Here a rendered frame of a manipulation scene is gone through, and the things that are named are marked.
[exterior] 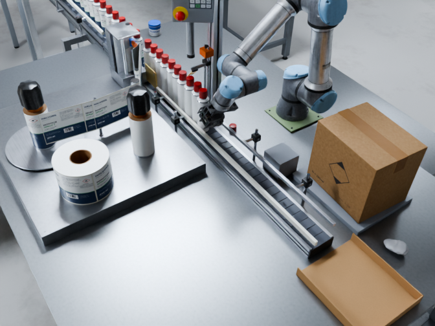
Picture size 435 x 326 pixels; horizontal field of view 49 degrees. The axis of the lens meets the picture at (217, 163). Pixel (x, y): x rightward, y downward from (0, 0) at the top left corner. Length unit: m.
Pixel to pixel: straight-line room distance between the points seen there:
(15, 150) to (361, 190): 1.34
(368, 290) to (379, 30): 3.62
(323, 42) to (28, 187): 1.24
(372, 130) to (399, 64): 2.76
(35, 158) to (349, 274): 1.26
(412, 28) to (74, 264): 4.16
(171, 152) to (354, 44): 3.01
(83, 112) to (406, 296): 1.35
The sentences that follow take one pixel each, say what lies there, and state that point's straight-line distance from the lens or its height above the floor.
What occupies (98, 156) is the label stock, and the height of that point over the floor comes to 1.02.
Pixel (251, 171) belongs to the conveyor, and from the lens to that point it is 1.88.
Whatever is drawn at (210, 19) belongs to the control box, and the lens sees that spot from 1.97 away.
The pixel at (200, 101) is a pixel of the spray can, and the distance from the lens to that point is 1.95.
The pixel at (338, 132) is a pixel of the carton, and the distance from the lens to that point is 1.74.
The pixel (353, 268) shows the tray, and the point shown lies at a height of 0.83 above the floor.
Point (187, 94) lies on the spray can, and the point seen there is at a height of 1.02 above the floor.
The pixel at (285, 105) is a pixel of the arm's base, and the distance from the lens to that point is 2.20.
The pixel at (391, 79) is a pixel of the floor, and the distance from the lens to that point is 4.28.
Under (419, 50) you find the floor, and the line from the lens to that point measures 4.79.
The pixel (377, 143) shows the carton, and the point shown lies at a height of 1.12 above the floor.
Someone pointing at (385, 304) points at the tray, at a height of 0.83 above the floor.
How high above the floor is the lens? 2.19
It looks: 43 degrees down
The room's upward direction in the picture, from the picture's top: 2 degrees clockwise
